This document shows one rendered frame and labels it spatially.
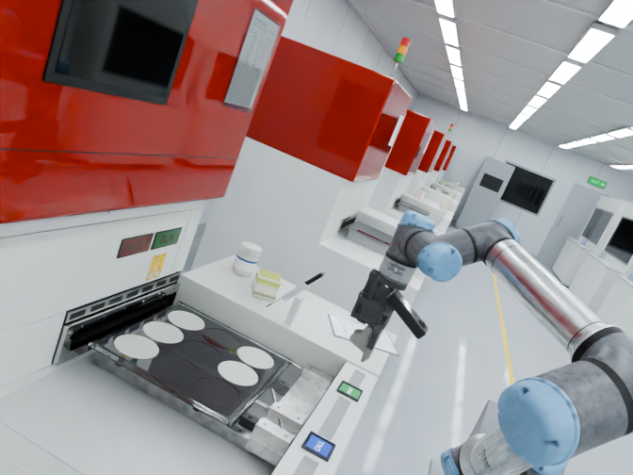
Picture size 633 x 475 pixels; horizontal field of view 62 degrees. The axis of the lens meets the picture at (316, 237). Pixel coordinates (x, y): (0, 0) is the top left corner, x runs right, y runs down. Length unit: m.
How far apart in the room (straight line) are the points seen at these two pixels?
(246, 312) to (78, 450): 0.59
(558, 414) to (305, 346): 0.80
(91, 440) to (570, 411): 0.83
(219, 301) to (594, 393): 1.01
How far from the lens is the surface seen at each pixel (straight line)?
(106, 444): 1.15
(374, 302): 1.20
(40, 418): 1.18
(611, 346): 0.93
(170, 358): 1.28
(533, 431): 0.84
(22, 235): 1.01
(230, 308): 1.52
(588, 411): 0.84
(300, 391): 1.38
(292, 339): 1.47
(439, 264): 1.05
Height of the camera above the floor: 1.55
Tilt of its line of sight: 13 degrees down
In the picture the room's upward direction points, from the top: 22 degrees clockwise
